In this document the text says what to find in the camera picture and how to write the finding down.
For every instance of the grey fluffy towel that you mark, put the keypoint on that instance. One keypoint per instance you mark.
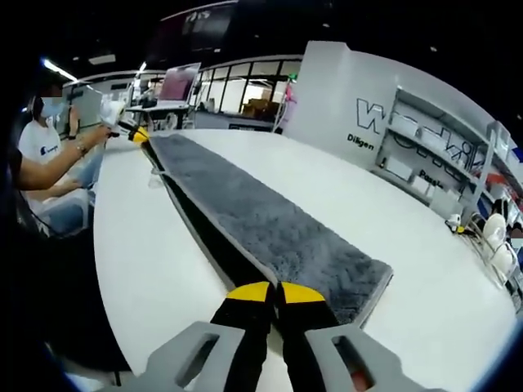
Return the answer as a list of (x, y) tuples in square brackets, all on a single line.
[(265, 212)]

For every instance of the open laptop with purple screen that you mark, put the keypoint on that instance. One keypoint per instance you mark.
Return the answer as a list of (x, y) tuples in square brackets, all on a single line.
[(177, 85)]

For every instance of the person's left hand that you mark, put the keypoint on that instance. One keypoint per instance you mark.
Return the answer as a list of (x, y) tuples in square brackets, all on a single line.
[(101, 134)]

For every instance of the ceiling light strip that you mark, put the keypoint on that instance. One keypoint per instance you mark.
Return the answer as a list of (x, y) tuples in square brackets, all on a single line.
[(59, 70)]

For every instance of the large hanging dark monitor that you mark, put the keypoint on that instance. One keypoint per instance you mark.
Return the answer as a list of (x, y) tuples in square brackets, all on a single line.
[(196, 28)]

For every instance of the cardboard boxes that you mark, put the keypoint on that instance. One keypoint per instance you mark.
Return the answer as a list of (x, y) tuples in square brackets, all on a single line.
[(261, 107)]

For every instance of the small white yellow device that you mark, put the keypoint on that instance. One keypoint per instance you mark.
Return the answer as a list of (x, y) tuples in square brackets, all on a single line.
[(454, 224)]

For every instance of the grey metal shelving unit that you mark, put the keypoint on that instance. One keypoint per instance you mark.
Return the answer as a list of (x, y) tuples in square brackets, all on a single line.
[(445, 143)]

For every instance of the black frame laptop stand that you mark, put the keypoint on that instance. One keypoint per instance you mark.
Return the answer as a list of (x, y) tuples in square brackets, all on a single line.
[(157, 116)]

